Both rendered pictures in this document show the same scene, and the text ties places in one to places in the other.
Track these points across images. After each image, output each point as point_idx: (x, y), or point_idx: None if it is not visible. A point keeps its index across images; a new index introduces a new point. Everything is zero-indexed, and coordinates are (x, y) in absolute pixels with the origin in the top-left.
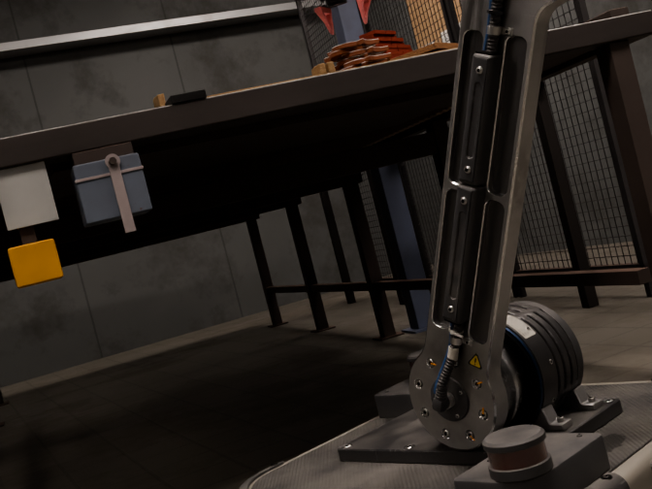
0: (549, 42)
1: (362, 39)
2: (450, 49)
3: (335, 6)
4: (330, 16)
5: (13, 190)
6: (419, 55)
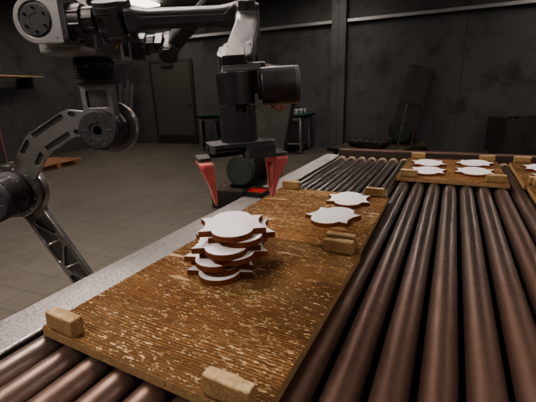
0: None
1: (202, 218)
2: (86, 277)
3: (266, 156)
4: (273, 169)
5: None
6: (120, 259)
